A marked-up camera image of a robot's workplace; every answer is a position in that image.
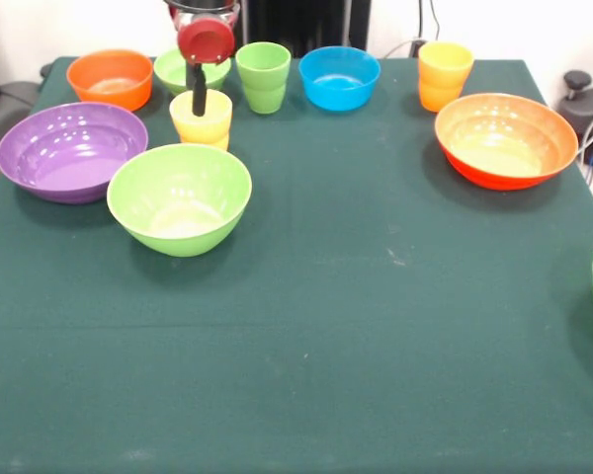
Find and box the blue plastic bowl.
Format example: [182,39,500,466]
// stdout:
[297,45,381,112]

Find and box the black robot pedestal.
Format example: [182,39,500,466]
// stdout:
[214,0,372,59]

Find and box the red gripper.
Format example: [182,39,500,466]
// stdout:
[176,20,236,119]

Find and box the thin black cable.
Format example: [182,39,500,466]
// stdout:
[427,0,444,44]

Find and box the small green plastic bowl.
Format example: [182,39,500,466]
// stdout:
[153,47,232,97]

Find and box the small orange plastic bowl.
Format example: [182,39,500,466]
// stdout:
[66,48,155,113]

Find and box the black knobbed equipment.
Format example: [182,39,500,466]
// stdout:
[557,70,593,167]

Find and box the green plastic cup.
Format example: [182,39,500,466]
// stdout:
[234,41,293,116]

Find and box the purple plastic bowl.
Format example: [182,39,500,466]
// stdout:
[0,102,149,205]

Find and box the yellow plastic cup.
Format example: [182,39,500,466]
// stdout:
[169,89,234,152]
[418,41,475,114]

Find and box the large orange plastic bowl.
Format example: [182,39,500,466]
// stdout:
[434,92,580,192]

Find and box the dark green table cloth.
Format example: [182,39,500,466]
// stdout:
[0,56,593,474]

